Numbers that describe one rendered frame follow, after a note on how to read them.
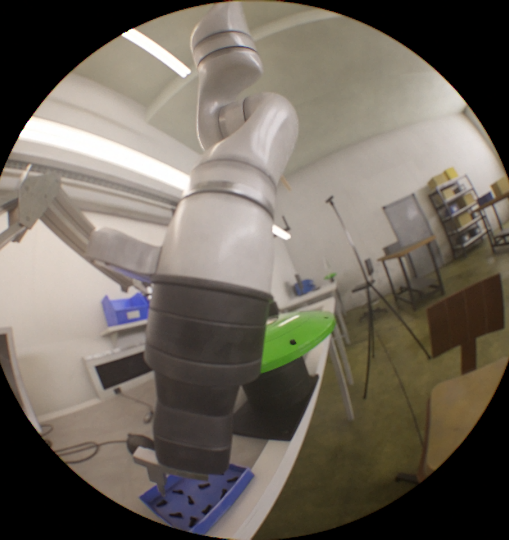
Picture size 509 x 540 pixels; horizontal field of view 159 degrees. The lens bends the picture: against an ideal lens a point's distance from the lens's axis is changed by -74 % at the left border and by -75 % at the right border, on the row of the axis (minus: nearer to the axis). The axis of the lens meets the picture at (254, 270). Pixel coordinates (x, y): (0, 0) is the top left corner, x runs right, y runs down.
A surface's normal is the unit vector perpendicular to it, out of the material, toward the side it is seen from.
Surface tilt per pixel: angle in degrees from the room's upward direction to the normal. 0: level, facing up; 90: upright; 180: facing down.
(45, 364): 90
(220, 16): 125
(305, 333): 25
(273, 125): 120
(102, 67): 180
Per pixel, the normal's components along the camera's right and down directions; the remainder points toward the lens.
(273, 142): 0.78, 0.18
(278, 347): -0.25, -0.94
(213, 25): -0.08, 0.51
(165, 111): 0.35, 0.92
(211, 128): -0.36, 0.43
